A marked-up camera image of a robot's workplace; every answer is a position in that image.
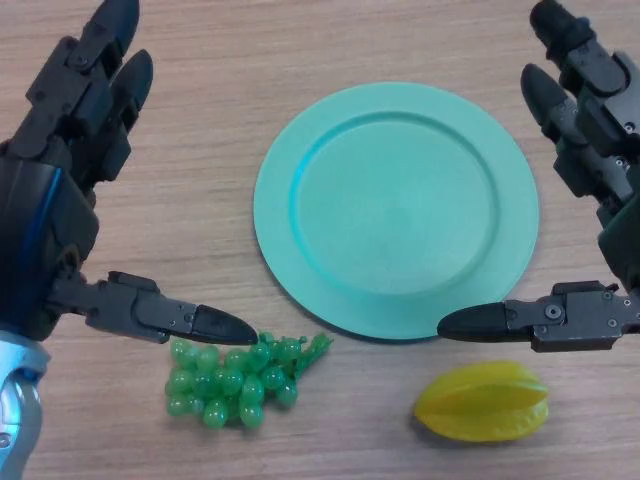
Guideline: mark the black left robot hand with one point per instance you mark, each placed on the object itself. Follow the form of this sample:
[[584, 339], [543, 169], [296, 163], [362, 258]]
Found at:
[[45, 210]]

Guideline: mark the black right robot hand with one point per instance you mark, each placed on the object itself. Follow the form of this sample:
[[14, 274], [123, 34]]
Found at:
[[620, 150]]

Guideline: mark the green grapes bunch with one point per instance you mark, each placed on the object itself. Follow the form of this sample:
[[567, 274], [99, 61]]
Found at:
[[225, 382]]

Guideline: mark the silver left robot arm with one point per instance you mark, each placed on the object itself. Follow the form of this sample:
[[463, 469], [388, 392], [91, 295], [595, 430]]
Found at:
[[20, 410]]

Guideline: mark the green round plate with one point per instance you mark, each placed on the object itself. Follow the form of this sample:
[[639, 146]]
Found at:
[[395, 215]]

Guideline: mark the yellow starfruit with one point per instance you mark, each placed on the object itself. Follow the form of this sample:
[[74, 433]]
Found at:
[[480, 402]]

